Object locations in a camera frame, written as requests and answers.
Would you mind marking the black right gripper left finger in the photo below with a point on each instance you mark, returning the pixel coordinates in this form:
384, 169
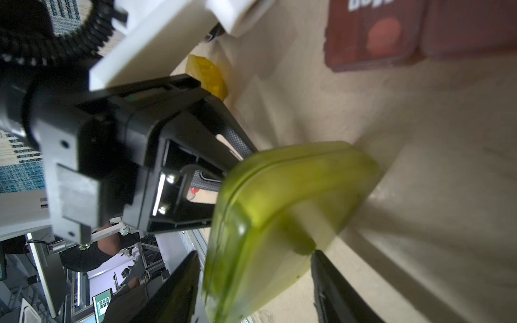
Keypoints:
175, 300

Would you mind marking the yellow two-compartment pillbox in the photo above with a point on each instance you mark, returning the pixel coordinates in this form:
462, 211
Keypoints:
208, 74

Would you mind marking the maroon two-compartment pillbox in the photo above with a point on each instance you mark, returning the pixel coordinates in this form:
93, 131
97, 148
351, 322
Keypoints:
363, 35

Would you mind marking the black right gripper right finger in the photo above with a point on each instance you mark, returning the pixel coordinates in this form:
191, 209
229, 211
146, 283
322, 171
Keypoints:
335, 299

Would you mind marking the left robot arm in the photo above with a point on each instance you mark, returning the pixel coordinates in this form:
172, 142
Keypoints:
30, 51

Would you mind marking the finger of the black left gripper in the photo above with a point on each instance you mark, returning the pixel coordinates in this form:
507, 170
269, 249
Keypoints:
164, 204
209, 118

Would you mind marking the white pillbox with green lid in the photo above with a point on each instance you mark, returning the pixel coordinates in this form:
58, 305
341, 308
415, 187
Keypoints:
273, 211

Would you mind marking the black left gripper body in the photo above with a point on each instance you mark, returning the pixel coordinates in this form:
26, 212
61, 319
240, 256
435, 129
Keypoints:
98, 146

